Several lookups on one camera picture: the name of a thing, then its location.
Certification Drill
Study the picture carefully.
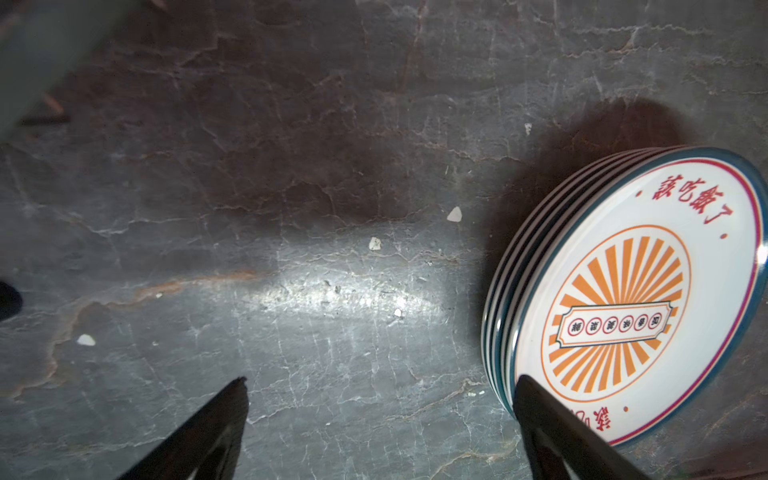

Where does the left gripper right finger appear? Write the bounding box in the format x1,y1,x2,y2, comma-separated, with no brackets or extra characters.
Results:
513,375,647,479

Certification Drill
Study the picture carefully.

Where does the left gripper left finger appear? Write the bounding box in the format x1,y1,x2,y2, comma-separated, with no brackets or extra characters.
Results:
121,377,249,479

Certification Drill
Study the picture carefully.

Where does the green rimmed plate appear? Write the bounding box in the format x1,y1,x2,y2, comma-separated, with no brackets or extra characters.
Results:
481,147,671,409
494,146,677,413

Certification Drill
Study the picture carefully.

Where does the stainless steel dish rack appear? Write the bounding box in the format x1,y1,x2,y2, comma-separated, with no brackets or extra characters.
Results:
1,1,182,143

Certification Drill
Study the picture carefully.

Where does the orange patterned white plate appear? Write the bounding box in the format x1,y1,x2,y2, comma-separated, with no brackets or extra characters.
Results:
481,147,664,390

